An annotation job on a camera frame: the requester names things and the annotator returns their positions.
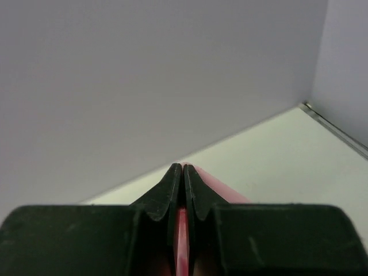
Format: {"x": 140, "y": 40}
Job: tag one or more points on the pink t-shirt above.
{"x": 206, "y": 263}

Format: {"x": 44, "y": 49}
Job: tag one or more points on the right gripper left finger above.
{"x": 153, "y": 252}

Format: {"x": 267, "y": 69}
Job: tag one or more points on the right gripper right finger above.
{"x": 200, "y": 200}

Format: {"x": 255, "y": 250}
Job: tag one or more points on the aluminium extrusion rail frame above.
{"x": 355, "y": 145}

